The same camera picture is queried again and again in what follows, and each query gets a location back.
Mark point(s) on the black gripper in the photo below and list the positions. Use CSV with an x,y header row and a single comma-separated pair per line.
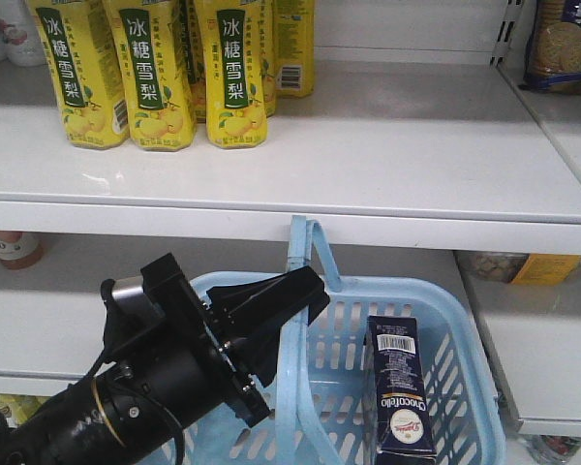
x,y
195,376

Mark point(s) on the light blue plastic shopping basket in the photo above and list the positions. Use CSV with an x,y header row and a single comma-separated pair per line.
x,y
315,400

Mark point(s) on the dark blue Chocofello cookie box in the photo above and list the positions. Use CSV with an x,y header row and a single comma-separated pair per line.
x,y
397,425

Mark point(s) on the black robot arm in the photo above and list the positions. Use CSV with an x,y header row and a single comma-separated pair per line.
x,y
111,415

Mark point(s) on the yellow pear drink bottle right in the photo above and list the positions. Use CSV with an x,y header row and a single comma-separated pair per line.
x,y
235,107

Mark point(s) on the yellow pear drink bottle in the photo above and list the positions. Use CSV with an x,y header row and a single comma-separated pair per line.
x,y
84,70
151,56
235,107

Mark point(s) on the white store shelving unit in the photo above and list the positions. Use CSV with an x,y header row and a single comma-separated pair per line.
x,y
412,138

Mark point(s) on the yellow pear drink bottle middle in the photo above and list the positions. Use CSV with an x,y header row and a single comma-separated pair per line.
x,y
151,56

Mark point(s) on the yellow pear drink bottle left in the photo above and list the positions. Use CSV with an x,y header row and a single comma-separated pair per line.
x,y
84,70

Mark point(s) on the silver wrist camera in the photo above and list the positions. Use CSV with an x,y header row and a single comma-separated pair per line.
x,y
134,304

